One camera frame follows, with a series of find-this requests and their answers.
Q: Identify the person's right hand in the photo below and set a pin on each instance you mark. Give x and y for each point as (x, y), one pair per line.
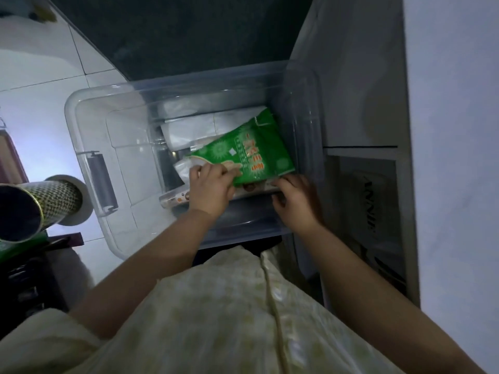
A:
(298, 208)

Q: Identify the person's left hand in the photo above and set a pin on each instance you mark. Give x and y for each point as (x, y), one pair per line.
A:
(208, 192)

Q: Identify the person's left fingers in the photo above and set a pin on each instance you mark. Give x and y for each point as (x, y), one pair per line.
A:
(218, 170)

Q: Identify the person's right fingers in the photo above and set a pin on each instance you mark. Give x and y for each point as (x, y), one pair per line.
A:
(290, 186)

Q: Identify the green printed snack packet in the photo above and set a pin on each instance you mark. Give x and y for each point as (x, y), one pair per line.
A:
(253, 151)

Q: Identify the clear packet with orange print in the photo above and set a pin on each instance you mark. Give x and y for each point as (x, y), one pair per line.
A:
(175, 198)

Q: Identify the person's right forearm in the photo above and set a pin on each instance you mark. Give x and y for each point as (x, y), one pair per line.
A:
(374, 303)

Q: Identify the person's left forearm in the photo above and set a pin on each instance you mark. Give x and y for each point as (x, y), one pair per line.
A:
(144, 268)

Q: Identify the small crumpled white bag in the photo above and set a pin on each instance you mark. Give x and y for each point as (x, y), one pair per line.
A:
(183, 169)

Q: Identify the white plastic bag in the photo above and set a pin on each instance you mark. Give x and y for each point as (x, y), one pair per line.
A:
(191, 128)

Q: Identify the dark printed flat box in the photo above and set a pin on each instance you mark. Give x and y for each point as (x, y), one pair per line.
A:
(370, 214)

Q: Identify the clear plastic storage bin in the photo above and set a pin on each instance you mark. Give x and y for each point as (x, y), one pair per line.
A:
(128, 151)

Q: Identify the pale yellow patterned garment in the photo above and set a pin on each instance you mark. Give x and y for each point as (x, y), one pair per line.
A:
(218, 319)

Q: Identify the white cabinet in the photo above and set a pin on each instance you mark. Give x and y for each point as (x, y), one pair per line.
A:
(448, 151)

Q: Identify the patterned gold cylindrical tin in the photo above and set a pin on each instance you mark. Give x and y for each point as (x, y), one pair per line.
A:
(35, 206)

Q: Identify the brown wooden board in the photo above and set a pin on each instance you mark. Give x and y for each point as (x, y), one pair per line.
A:
(9, 159)

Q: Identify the dark low shelf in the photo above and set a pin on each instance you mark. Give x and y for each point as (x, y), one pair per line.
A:
(31, 280)

